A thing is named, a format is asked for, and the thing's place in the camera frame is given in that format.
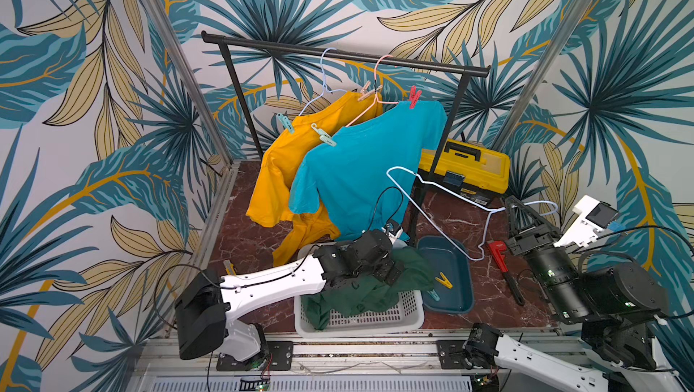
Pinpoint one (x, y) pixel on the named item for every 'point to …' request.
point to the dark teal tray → (453, 287)
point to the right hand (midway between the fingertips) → (509, 202)
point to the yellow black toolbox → (471, 172)
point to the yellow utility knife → (229, 267)
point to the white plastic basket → (405, 319)
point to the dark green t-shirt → (367, 294)
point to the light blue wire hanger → (324, 82)
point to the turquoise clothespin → (434, 294)
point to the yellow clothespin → (444, 281)
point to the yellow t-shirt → (269, 203)
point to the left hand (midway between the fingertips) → (389, 260)
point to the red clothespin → (414, 97)
